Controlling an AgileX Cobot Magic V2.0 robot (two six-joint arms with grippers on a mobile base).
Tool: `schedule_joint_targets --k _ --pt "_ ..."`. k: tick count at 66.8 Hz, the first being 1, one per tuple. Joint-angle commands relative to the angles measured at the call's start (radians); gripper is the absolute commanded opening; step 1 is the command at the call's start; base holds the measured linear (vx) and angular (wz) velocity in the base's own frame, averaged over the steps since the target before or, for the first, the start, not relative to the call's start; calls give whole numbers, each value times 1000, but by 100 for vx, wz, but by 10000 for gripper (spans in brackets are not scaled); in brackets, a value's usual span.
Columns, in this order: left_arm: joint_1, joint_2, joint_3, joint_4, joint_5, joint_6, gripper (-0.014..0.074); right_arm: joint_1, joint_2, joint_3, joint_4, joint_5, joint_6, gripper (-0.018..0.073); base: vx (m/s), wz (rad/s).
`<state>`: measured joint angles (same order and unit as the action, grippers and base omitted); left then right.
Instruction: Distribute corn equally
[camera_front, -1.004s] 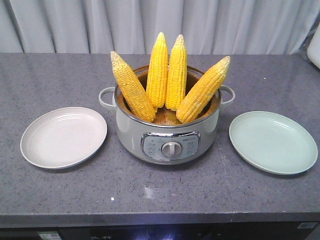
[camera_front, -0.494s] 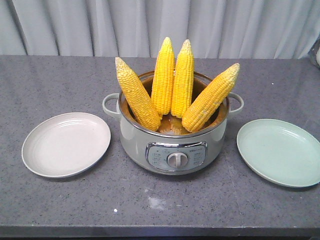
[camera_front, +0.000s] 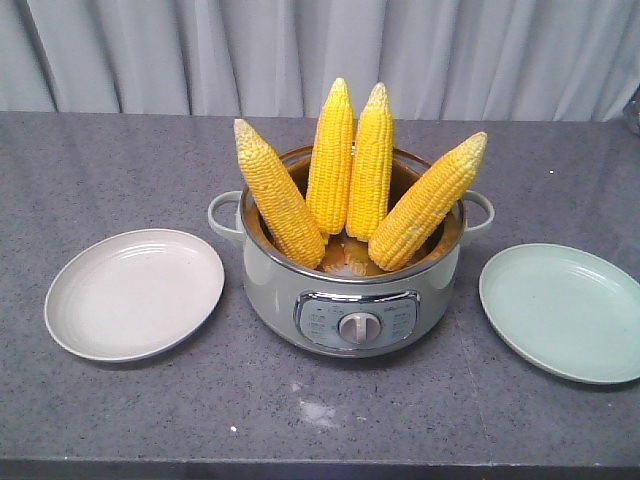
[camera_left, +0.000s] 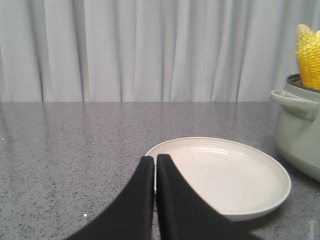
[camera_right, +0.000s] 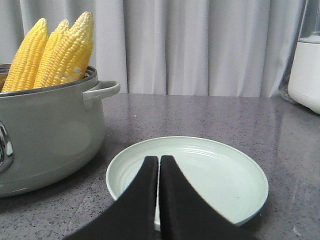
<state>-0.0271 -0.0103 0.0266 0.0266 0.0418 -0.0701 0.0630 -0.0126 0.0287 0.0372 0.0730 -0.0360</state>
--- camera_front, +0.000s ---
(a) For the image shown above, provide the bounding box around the corn cob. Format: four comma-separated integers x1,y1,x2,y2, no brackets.
346,82,394,242
234,119,325,269
368,132,488,271
306,77,355,240

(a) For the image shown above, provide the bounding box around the green electric cooking pot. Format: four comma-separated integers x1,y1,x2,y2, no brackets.
207,143,496,359

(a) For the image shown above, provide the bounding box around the beige plate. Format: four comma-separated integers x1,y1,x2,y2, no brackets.
43,229,225,362

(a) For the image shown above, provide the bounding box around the light green plate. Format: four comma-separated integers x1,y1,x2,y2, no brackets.
478,243,639,385

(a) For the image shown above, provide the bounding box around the white pleated curtain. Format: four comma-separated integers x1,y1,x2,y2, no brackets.
1,1,639,121

